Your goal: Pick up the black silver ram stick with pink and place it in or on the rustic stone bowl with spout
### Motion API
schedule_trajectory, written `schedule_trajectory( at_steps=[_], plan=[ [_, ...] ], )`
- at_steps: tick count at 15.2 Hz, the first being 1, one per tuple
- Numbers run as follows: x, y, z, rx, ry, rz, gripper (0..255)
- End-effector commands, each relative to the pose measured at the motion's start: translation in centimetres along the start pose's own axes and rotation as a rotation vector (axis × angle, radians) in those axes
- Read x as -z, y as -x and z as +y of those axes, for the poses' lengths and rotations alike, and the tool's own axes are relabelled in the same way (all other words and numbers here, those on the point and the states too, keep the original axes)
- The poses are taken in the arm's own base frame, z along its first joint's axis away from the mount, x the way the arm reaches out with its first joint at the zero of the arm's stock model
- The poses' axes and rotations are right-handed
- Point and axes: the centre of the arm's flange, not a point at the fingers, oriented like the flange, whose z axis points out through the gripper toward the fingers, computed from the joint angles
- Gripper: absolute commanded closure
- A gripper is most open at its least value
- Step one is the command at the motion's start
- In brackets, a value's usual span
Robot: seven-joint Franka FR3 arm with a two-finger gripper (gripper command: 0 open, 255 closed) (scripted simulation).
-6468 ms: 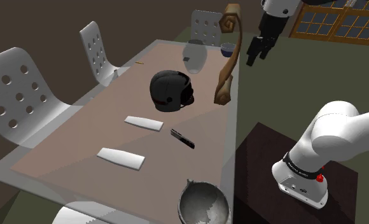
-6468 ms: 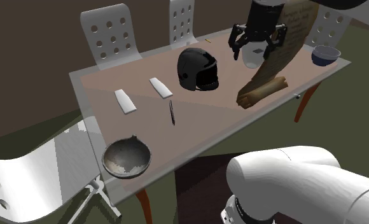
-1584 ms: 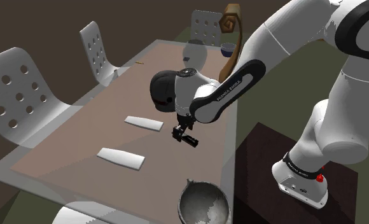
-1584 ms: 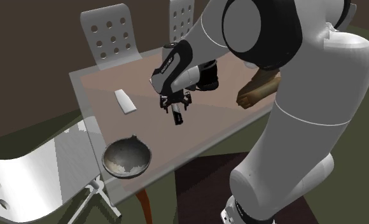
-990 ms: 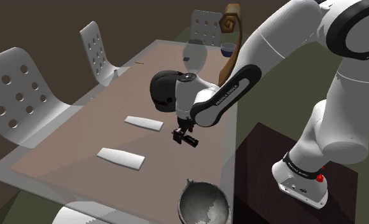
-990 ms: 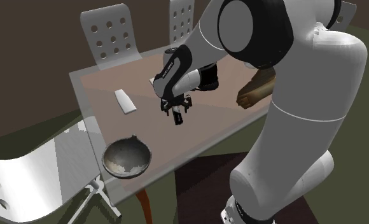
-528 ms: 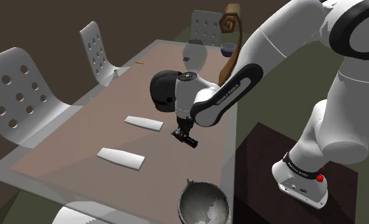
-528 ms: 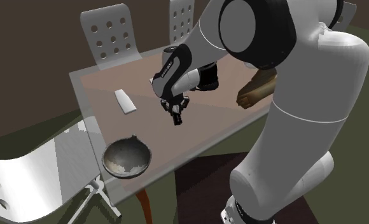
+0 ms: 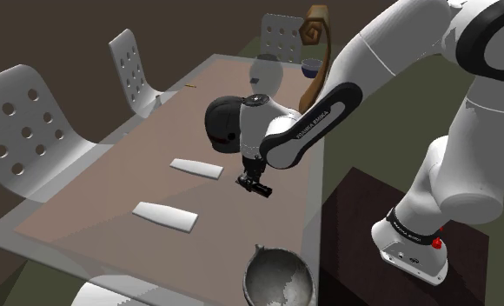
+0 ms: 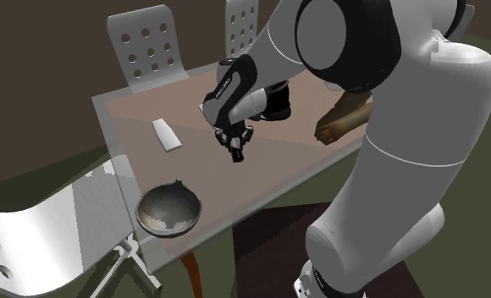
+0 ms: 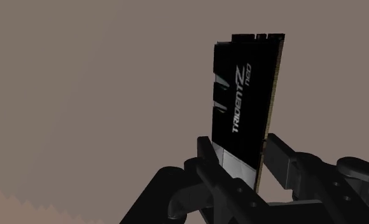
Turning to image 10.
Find brown wooden figure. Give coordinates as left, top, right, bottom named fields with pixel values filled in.
left=313, top=90, right=374, bottom=146

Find dark maroon robot stand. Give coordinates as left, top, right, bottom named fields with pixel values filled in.
left=232, top=201, right=425, bottom=298

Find pale table with orange legs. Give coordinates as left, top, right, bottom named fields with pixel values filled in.
left=91, top=61, right=374, bottom=298

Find flat white remote control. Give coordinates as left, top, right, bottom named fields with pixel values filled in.
left=152, top=118, right=184, bottom=153

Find white chair with round holes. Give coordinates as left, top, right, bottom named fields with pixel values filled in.
left=106, top=3, right=190, bottom=94
left=0, top=154, right=164, bottom=298
left=223, top=0, right=260, bottom=59

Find dark metal bowl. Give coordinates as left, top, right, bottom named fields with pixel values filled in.
left=135, top=178, right=203, bottom=239

